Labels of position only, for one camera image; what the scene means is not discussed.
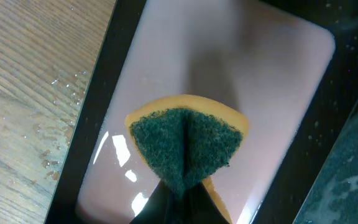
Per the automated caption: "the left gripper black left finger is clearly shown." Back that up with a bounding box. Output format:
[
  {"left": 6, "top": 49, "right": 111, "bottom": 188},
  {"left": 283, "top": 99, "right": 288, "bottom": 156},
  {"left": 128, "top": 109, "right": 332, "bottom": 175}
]
[{"left": 129, "top": 180, "right": 180, "bottom": 224}]

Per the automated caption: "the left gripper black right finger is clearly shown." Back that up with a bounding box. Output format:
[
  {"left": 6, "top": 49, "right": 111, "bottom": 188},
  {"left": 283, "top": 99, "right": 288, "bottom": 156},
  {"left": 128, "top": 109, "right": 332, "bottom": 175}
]
[{"left": 181, "top": 182, "right": 229, "bottom": 224}]

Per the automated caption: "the yellow green scrub sponge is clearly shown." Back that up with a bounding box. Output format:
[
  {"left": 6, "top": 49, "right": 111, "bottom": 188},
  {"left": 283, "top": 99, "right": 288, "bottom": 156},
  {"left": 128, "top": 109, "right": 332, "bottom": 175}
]
[{"left": 125, "top": 95, "right": 249, "bottom": 223}]

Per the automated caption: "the round black serving tray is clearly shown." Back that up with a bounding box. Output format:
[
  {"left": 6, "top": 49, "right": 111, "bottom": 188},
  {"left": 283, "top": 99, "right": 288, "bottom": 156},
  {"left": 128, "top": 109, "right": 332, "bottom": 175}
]
[{"left": 294, "top": 112, "right": 358, "bottom": 224}]

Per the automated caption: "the black rectangular water tray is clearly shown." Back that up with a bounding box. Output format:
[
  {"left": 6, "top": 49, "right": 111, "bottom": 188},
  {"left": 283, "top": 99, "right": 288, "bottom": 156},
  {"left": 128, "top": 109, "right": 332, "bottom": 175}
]
[{"left": 45, "top": 1, "right": 358, "bottom": 223}]

